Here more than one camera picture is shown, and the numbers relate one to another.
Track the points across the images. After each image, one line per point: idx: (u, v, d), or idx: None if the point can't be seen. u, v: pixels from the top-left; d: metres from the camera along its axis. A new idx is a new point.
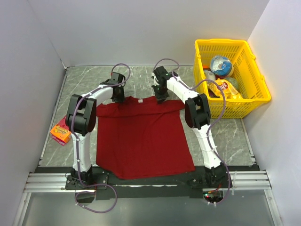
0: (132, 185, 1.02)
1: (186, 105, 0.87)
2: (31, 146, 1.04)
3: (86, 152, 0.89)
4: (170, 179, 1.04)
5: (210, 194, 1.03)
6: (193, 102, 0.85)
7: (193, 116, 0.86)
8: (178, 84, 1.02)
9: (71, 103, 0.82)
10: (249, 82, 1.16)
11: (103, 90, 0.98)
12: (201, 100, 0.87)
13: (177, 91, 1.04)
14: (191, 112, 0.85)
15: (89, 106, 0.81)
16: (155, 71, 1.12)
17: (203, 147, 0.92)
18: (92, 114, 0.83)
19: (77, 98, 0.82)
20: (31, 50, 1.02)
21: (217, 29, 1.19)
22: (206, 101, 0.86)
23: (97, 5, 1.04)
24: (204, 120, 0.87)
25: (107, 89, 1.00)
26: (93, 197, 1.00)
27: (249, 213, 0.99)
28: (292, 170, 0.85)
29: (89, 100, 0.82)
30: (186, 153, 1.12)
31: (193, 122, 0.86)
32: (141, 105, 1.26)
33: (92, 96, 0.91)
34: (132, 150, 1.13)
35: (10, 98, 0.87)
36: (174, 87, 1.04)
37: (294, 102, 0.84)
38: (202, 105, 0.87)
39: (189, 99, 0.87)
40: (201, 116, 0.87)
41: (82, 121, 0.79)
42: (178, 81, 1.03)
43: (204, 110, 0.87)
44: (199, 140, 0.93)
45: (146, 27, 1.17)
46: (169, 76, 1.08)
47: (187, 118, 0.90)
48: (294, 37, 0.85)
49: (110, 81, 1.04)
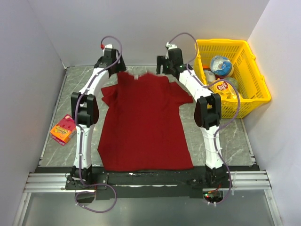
0: (132, 185, 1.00)
1: (198, 104, 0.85)
2: (31, 146, 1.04)
3: (88, 146, 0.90)
4: (170, 178, 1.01)
5: (210, 194, 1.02)
6: (205, 102, 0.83)
7: (202, 116, 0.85)
8: (193, 80, 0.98)
9: (73, 102, 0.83)
10: (249, 81, 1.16)
11: (99, 77, 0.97)
12: (214, 99, 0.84)
13: (188, 86, 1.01)
14: (201, 111, 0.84)
15: (89, 102, 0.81)
16: (170, 52, 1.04)
17: (207, 147, 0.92)
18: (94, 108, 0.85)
19: (77, 97, 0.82)
20: (30, 50, 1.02)
21: (217, 30, 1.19)
22: (218, 102, 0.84)
23: (97, 5, 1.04)
24: (213, 121, 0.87)
25: (102, 74, 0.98)
26: (93, 197, 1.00)
27: (249, 213, 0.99)
28: (292, 170, 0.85)
29: (89, 97, 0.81)
30: (186, 150, 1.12)
31: (202, 121, 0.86)
32: (143, 103, 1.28)
33: (91, 91, 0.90)
34: (132, 148, 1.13)
35: (10, 98, 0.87)
36: (187, 81, 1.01)
37: (294, 102, 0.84)
38: (215, 106, 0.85)
39: (201, 97, 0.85)
40: (212, 117, 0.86)
41: (85, 116, 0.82)
42: (192, 76, 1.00)
43: (215, 111, 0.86)
44: (204, 139, 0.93)
45: (146, 27, 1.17)
46: (182, 68, 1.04)
47: (196, 116, 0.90)
48: (294, 37, 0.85)
49: (103, 58, 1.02)
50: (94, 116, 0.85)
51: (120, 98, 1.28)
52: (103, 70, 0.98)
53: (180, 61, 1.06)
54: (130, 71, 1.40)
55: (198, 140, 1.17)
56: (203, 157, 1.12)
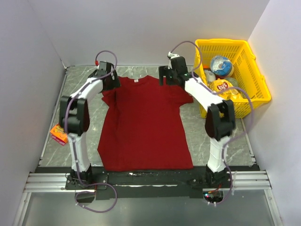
0: (132, 185, 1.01)
1: (209, 112, 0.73)
2: (31, 146, 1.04)
3: (83, 151, 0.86)
4: (170, 179, 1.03)
5: (210, 194, 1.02)
6: (217, 110, 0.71)
7: (215, 125, 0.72)
8: (200, 87, 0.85)
9: (62, 106, 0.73)
10: (249, 81, 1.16)
11: (92, 85, 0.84)
12: (226, 106, 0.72)
13: (195, 94, 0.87)
14: (214, 121, 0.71)
15: (79, 106, 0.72)
16: (173, 60, 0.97)
17: (212, 152, 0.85)
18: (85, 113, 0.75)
19: (67, 100, 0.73)
20: (30, 49, 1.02)
21: (217, 30, 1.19)
22: (232, 109, 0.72)
23: (97, 5, 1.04)
24: (226, 131, 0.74)
25: (96, 84, 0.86)
26: (93, 197, 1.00)
27: (249, 213, 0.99)
28: (292, 170, 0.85)
29: (80, 101, 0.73)
30: (186, 150, 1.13)
31: (215, 132, 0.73)
32: (143, 103, 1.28)
33: (82, 95, 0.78)
34: (132, 148, 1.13)
35: (10, 98, 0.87)
36: (194, 89, 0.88)
37: (294, 102, 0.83)
38: (228, 113, 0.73)
39: (212, 104, 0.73)
40: (225, 125, 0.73)
41: (75, 122, 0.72)
42: (198, 83, 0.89)
43: (229, 119, 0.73)
44: (211, 146, 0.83)
45: (146, 27, 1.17)
46: (187, 76, 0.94)
47: (208, 127, 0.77)
48: (294, 37, 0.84)
49: (98, 71, 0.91)
50: (84, 124, 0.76)
51: (121, 99, 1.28)
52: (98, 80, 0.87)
53: (185, 70, 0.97)
54: (130, 71, 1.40)
55: (198, 140, 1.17)
56: (203, 157, 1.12)
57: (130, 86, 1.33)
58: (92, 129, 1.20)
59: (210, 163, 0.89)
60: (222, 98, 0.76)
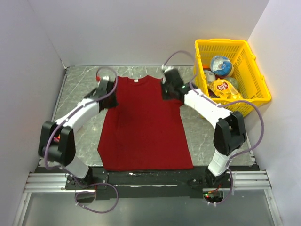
0: (132, 185, 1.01)
1: (218, 128, 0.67)
2: (31, 146, 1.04)
3: (75, 166, 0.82)
4: (170, 179, 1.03)
5: (210, 194, 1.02)
6: (227, 125, 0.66)
7: (226, 141, 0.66)
8: (202, 101, 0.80)
9: (44, 133, 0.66)
10: (249, 82, 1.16)
11: (85, 109, 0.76)
12: (235, 119, 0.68)
13: (199, 108, 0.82)
14: (225, 137, 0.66)
15: (62, 136, 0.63)
16: (167, 73, 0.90)
17: (215, 160, 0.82)
18: (69, 144, 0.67)
19: (51, 126, 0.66)
20: (30, 49, 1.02)
21: (217, 30, 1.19)
22: (241, 122, 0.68)
23: (97, 5, 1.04)
24: (237, 145, 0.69)
25: (91, 105, 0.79)
26: (93, 197, 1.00)
27: (249, 213, 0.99)
28: (292, 170, 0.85)
29: (64, 130, 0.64)
30: (185, 150, 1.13)
31: (226, 148, 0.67)
32: (143, 104, 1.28)
33: (69, 123, 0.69)
34: (132, 148, 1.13)
35: (10, 98, 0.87)
36: (196, 103, 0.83)
37: (294, 102, 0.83)
38: (237, 125, 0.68)
39: (221, 119, 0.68)
40: (236, 140, 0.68)
41: (55, 155, 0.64)
42: (200, 96, 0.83)
43: (239, 133, 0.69)
44: (215, 154, 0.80)
45: (145, 28, 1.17)
46: (186, 89, 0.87)
47: (217, 142, 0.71)
48: (294, 37, 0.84)
49: (97, 91, 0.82)
50: (67, 155, 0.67)
51: (121, 100, 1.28)
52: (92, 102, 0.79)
53: (180, 82, 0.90)
54: (130, 71, 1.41)
55: (198, 140, 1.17)
56: (203, 157, 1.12)
57: (131, 86, 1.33)
58: (91, 129, 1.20)
59: (212, 167, 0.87)
60: (229, 111, 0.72)
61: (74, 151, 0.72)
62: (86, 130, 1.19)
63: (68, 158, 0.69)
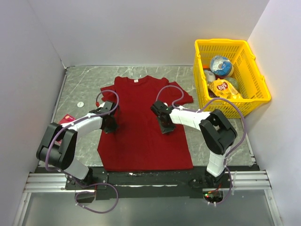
0: (132, 185, 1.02)
1: (202, 128, 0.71)
2: (31, 146, 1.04)
3: (75, 169, 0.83)
4: (170, 179, 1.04)
5: (210, 194, 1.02)
6: (209, 123, 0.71)
7: (215, 138, 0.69)
8: (183, 114, 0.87)
9: (47, 133, 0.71)
10: (249, 82, 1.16)
11: (91, 120, 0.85)
12: (217, 117, 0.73)
13: (184, 120, 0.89)
14: (212, 134, 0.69)
15: (66, 138, 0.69)
16: (153, 108, 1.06)
17: (212, 160, 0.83)
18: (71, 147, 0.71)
19: (55, 127, 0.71)
20: (30, 49, 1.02)
21: (217, 30, 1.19)
22: (223, 117, 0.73)
23: (97, 6, 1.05)
24: (229, 141, 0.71)
25: (95, 118, 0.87)
26: (93, 197, 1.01)
27: (249, 213, 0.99)
28: (292, 170, 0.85)
29: (68, 132, 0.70)
30: (186, 150, 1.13)
31: (218, 145, 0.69)
32: (144, 104, 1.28)
33: (74, 126, 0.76)
34: (132, 148, 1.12)
35: (10, 98, 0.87)
36: (180, 117, 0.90)
37: (294, 102, 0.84)
38: (221, 122, 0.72)
39: (202, 120, 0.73)
40: (225, 135, 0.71)
41: (56, 156, 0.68)
42: (181, 110, 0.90)
43: (226, 127, 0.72)
44: (211, 155, 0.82)
45: (145, 28, 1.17)
46: (169, 109, 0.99)
47: (209, 144, 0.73)
48: (294, 37, 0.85)
49: (102, 108, 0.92)
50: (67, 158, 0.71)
51: (122, 100, 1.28)
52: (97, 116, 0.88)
53: (164, 107, 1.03)
54: (130, 71, 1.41)
55: (198, 140, 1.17)
56: (203, 157, 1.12)
57: (131, 86, 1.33)
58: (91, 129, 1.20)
59: (210, 169, 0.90)
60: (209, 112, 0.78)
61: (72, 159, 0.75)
62: None
63: (67, 162, 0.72)
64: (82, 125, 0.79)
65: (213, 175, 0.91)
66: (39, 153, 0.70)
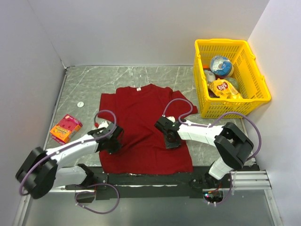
0: (132, 185, 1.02)
1: (218, 146, 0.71)
2: (31, 146, 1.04)
3: (72, 175, 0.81)
4: (170, 178, 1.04)
5: (210, 194, 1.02)
6: (225, 139, 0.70)
7: (233, 153, 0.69)
8: (194, 129, 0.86)
9: (29, 157, 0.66)
10: (249, 82, 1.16)
11: (82, 146, 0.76)
12: (231, 130, 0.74)
13: (195, 136, 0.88)
14: (230, 151, 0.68)
15: (44, 169, 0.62)
16: (158, 125, 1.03)
17: (218, 167, 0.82)
18: (50, 178, 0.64)
19: (39, 155, 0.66)
20: (31, 49, 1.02)
21: (217, 30, 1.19)
22: (236, 129, 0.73)
23: (97, 6, 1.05)
24: (246, 154, 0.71)
25: (89, 144, 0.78)
26: (93, 197, 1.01)
27: (249, 213, 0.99)
28: (292, 171, 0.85)
29: (48, 164, 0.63)
30: (186, 149, 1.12)
31: (237, 160, 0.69)
32: (143, 107, 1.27)
33: (58, 156, 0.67)
34: (132, 150, 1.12)
35: (10, 97, 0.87)
36: (189, 133, 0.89)
37: (294, 102, 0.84)
38: (237, 135, 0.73)
39: (217, 136, 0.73)
40: (242, 149, 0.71)
41: (30, 184, 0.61)
42: (190, 125, 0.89)
43: (241, 141, 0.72)
44: (220, 164, 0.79)
45: (145, 28, 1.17)
46: (176, 126, 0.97)
47: (226, 161, 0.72)
48: (294, 38, 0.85)
49: (104, 130, 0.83)
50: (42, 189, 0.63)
51: (123, 101, 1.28)
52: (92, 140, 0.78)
53: (170, 123, 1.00)
54: (130, 71, 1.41)
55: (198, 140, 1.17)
56: (203, 157, 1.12)
57: (130, 92, 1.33)
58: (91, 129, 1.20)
59: (213, 173, 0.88)
60: (221, 126, 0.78)
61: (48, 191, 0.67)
62: (86, 130, 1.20)
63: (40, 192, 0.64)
64: (67, 153, 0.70)
65: (215, 177, 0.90)
66: (17, 176, 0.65)
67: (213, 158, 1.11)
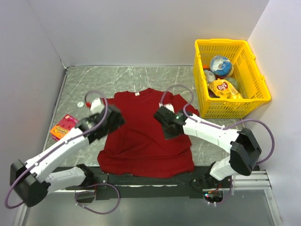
0: (132, 185, 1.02)
1: (233, 153, 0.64)
2: (31, 146, 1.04)
3: (70, 176, 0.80)
4: (170, 179, 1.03)
5: (210, 194, 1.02)
6: (241, 146, 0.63)
7: (246, 162, 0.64)
8: (204, 128, 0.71)
9: (12, 171, 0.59)
10: (249, 82, 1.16)
11: (68, 146, 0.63)
12: (246, 136, 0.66)
13: (203, 135, 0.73)
14: (243, 159, 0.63)
15: (25, 187, 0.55)
16: (156, 115, 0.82)
17: (221, 169, 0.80)
18: (36, 190, 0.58)
19: (19, 169, 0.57)
20: (31, 49, 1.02)
21: (217, 29, 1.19)
22: (252, 136, 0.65)
23: (96, 6, 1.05)
24: (256, 161, 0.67)
25: (75, 141, 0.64)
26: (93, 197, 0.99)
27: (248, 213, 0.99)
28: (292, 170, 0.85)
29: (28, 178, 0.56)
30: (189, 156, 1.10)
31: (249, 169, 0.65)
32: (145, 108, 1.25)
33: (38, 168, 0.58)
34: (133, 152, 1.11)
35: (10, 97, 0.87)
36: (197, 131, 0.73)
37: (294, 102, 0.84)
38: (250, 142, 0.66)
39: (233, 142, 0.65)
40: (253, 157, 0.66)
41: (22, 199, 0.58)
42: (200, 122, 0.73)
43: (255, 148, 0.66)
44: (223, 166, 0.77)
45: (145, 28, 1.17)
46: (180, 118, 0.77)
47: (235, 167, 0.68)
48: (294, 38, 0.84)
49: (96, 117, 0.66)
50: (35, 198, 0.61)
51: (123, 101, 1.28)
52: (79, 136, 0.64)
53: (173, 114, 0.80)
54: (130, 71, 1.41)
55: (198, 140, 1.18)
56: (203, 157, 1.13)
57: (130, 92, 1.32)
58: None
59: (214, 174, 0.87)
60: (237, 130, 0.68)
61: (44, 193, 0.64)
62: None
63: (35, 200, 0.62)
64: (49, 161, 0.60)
65: (216, 178, 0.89)
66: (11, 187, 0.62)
67: (213, 158, 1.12)
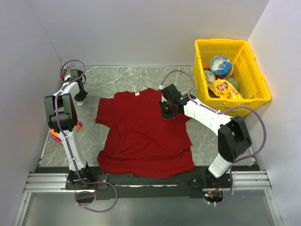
0: (132, 185, 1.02)
1: (220, 134, 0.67)
2: (31, 146, 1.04)
3: (78, 148, 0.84)
4: (170, 179, 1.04)
5: (210, 194, 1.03)
6: (229, 131, 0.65)
7: (232, 147, 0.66)
8: (201, 110, 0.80)
9: (47, 105, 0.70)
10: (249, 82, 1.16)
11: (69, 86, 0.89)
12: (237, 124, 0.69)
13: (199, 117, 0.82)
14: (229, 144, 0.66)
15: (65, 100, 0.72)
16: (164, 91, 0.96)
17: (217, 162, 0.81)
18: (72, 108, 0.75)
19: (51, 97, 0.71)
20: (30, 49, 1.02)
21: (217, 30, 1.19)
22: (243, 126, 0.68)
23: (97, 6, 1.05)
24: (243, 150, 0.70)
25: (73, 84, 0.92)
26: (93, 197, 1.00)
27: (249, 213, 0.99)
28: (292, 170, 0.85)
29: (64, 95, 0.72)
30: (189, 156, 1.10)
31: (232, 154, 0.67)
32: (144, 109, 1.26)
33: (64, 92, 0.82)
34: (133, 152, 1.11)
35: (10, 97, 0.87)
36: (195, 112, 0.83)
37: (294, 102, 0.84)
38: (241, 131, 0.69)
39: (223, 125, 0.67)
40: (240, 145, 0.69)
41: (65, 117, 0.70)
42: (199, 104, 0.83)
43: (243, 137, 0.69)
44: (217, 158, 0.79)
45: (145, 28, 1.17)
46: (184, 100, 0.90)
47: (221, 150, 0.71)
48: (294, 38, 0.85)
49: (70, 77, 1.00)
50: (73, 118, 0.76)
51: (123, 102, 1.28)
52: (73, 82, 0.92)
53: (178, 95, 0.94)
54: (130, 71, 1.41)
55: (198, 140, 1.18)
56: (203, 157, 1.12)
57: (130, 93, 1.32)
58: (92, 129, 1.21)
59: (212, 169, 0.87)
60: (230, 117, 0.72)
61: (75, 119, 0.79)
62: (86, 130, 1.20)
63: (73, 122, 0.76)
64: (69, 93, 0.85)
65: (214, 175, 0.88)
66: (51, 123, 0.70)
67: (213, 158, 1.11)
